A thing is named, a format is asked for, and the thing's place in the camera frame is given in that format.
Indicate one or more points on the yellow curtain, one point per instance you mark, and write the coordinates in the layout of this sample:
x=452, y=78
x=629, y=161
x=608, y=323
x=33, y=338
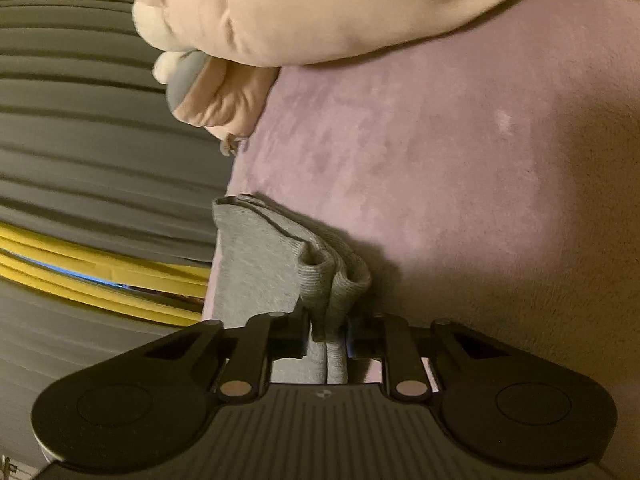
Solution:
x=55, y=252

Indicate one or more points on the pink plush toy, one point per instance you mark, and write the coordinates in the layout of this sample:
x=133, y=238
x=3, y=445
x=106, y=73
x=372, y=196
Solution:
x=300, y=10

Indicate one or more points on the grey pants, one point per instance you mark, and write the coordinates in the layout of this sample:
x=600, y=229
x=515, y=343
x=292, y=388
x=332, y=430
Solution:
x=241, y=260

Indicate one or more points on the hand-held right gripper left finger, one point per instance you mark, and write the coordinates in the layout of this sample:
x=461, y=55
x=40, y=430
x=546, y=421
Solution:
x=303, y=336

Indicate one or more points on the purple fleece blanket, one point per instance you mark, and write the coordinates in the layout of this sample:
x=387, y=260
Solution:
x=450, y=160

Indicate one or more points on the grey curtain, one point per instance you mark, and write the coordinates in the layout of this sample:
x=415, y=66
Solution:
x=75, y=135
x=60, y=340

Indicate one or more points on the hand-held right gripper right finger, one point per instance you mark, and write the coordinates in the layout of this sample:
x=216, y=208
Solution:
x=352, y=339

